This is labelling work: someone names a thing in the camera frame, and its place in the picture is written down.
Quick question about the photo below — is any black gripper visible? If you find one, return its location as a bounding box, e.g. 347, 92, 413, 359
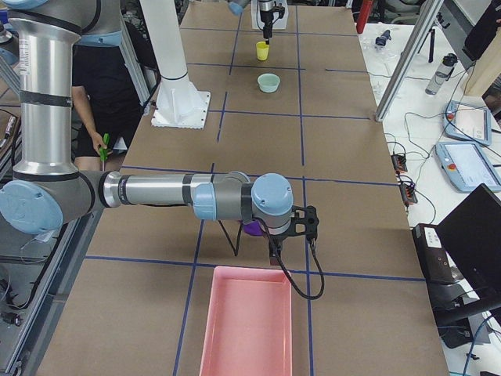
269, 205, 319, 266
258, 1, 284, 45

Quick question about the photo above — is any yellow plastic cup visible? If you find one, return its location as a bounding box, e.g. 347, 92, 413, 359
255, 41, 269, 61

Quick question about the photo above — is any purple cloth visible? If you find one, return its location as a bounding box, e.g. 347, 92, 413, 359
243, 221, 263, 237

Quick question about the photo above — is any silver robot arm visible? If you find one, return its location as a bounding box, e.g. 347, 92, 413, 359
228, 0, 286, 45
1, 1, 319, 265

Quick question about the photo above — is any clear plastic storage box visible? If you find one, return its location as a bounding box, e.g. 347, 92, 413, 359
250, 0, 289, 31

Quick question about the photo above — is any black desktop box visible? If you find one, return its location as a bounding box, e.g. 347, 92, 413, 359
412, 223, 463, 285

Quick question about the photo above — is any pale green bowl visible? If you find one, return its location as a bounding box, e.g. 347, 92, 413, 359
257, 73, 281, 93

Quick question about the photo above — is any pink plastic tray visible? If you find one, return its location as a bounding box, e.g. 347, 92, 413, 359
200, 266, 293, 375

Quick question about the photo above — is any red cylinder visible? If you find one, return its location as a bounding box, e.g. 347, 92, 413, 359
356, 0, 373, 34

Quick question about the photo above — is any blue handheld tool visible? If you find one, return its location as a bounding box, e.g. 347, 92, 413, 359
375, 29, 391, 48

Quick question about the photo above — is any orange black connector block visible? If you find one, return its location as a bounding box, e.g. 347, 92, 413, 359
391, 154, 408, 175

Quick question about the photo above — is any person in black clothes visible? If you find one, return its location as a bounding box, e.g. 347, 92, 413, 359
71, 45, 143, 171

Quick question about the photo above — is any clear water bottle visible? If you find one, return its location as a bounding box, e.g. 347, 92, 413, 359
424, 53, 458, 96

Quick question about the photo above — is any black monitor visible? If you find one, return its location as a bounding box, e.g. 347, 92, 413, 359
436, 183, 500, 298

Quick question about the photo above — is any near teach pendant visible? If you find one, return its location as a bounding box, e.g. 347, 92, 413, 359
435, 141, 500, 193

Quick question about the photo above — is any teach pendant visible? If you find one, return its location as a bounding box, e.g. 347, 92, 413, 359
443, 100, 492, 146
435, 141, 500, 193

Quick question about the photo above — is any far teach pendant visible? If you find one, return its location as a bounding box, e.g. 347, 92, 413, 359
443, 100, 492, 146

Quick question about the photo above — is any white pedestal base plate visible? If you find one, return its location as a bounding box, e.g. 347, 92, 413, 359
151, 76, 211, 129

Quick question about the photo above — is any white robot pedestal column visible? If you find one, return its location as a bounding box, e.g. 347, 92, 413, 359
140, 0, 188, 81

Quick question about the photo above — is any aluminium frame post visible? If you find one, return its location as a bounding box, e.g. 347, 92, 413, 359
375, 0, 444, 122

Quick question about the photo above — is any green handled tool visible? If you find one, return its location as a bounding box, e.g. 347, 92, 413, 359
99, 133, 110, 171

